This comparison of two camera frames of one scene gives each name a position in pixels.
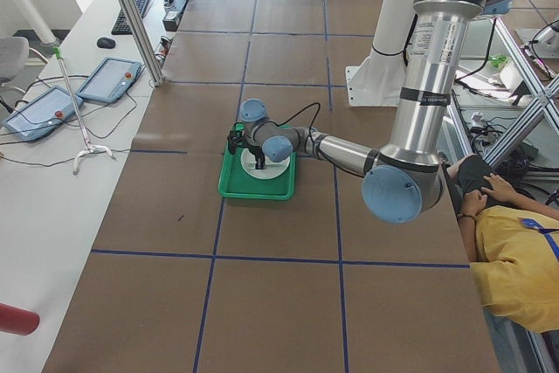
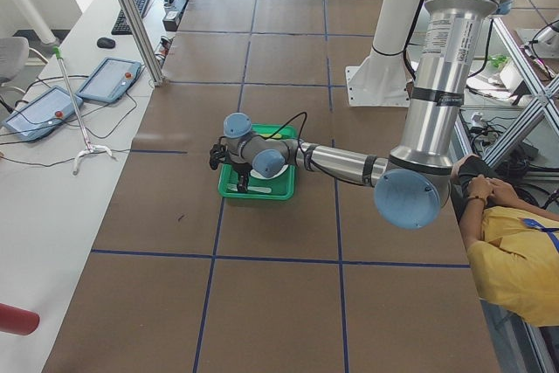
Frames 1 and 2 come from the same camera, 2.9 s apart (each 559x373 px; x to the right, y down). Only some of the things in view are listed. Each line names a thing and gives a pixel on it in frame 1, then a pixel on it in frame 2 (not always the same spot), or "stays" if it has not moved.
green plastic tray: x=237 y=181 stays
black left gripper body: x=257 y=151 to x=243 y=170
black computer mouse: x=106 y=43 stays
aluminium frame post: x=131 y=13 stays
